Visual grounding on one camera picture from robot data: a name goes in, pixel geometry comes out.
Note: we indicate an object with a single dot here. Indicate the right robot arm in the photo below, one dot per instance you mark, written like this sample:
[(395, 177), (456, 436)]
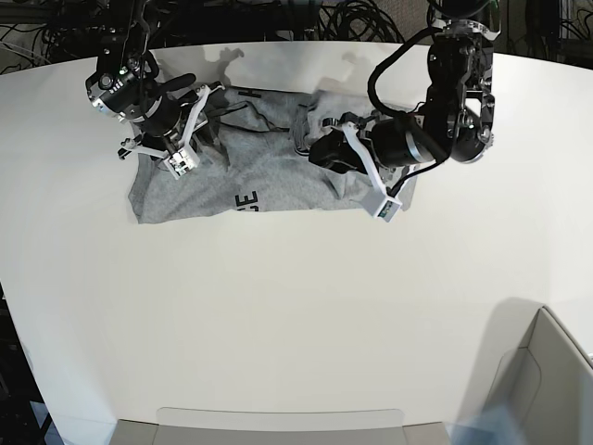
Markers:
[(126, 74)]

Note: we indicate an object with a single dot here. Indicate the grey bin at bottom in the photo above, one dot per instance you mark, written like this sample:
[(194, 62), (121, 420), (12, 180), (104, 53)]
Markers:
[(193, 426)]

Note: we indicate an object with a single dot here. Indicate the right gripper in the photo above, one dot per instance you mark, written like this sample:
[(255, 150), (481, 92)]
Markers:
[(160, 131)]

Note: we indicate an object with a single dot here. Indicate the grey bin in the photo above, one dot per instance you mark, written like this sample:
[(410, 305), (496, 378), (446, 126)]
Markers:
[(193, 426), (541, 392)]

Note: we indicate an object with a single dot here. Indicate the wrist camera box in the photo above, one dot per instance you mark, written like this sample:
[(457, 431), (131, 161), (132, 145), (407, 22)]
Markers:
[(381, 206), (181, 162)]

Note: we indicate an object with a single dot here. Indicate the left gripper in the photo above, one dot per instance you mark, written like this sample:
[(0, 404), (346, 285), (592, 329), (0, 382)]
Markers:
[(404, 140)]

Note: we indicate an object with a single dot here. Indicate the grey bin at right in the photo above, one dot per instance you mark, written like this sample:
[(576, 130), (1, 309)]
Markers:
[(541, 392)]

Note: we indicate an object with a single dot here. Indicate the grey T-shirt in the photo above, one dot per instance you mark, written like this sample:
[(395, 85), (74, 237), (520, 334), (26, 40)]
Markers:
[(262, 164)]

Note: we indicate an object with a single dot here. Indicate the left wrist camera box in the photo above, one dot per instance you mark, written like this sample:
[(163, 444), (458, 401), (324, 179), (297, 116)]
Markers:
[(381, 206)]

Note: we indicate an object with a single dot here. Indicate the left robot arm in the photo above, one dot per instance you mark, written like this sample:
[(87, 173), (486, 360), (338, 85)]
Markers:
[(456, 118)]

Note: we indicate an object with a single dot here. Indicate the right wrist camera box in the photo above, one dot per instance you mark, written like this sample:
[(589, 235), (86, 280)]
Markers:
[(181, 162)]

